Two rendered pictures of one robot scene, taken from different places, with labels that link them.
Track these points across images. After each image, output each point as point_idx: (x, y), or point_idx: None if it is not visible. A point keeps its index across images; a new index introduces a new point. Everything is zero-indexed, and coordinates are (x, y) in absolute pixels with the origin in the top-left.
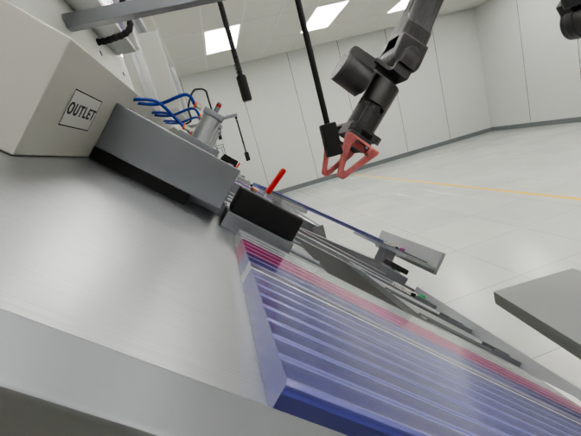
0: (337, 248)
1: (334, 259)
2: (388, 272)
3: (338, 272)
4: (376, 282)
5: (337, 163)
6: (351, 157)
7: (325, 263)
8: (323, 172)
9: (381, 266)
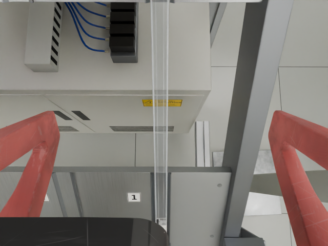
0: (244, 154)
1: (233, 141)
2: (224, 244)
3: (227, 147)
4: (102, 172)
5: (297, 208)
6: None
7: (232, 122)
8: (275, 121)
9: (250, 243)
